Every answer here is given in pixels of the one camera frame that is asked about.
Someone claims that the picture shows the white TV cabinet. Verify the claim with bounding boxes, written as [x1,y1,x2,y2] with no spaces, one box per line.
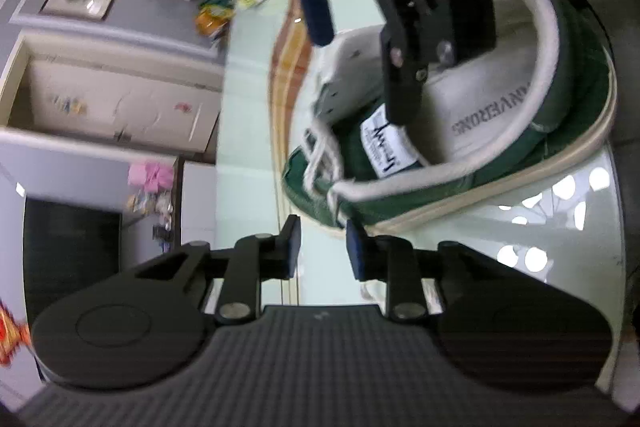
[179,161,217,246]

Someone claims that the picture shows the black wall television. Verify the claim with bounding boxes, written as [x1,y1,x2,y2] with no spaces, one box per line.
[23,197,122,323]

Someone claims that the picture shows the red Chinese knot decoration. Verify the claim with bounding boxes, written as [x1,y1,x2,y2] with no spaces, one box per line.
[0,303,32,367]

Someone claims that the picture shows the white interior door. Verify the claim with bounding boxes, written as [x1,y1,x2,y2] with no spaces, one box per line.
[9,58,220,152]

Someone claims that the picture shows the green canvas sneaker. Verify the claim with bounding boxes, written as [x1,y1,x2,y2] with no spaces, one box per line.
[282,0,617,231]

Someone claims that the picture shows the white shoelace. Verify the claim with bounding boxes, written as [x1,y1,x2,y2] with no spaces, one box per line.
[302,117,347,228]

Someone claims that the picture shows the flower bouquet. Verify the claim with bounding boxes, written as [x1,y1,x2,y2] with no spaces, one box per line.
[126,191,174,218]

